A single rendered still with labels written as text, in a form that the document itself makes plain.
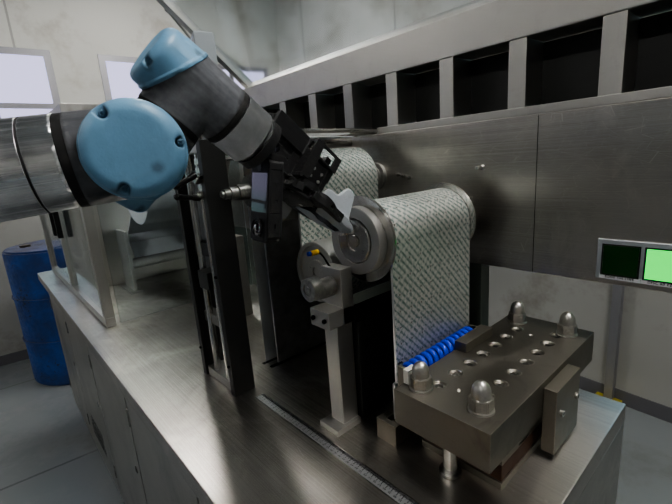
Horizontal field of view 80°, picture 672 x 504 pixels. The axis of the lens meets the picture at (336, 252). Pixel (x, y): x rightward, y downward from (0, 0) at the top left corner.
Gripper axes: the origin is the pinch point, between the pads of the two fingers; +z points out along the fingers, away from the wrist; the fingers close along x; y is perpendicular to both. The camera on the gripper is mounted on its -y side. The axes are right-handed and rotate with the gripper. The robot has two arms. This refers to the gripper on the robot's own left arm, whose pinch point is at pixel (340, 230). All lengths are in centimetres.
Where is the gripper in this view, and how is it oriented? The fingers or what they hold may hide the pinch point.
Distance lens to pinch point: 65.0
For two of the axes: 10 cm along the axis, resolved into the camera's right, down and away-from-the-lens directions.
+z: 6.1, 4.7, 6.4
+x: -6.7, -1.2, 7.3
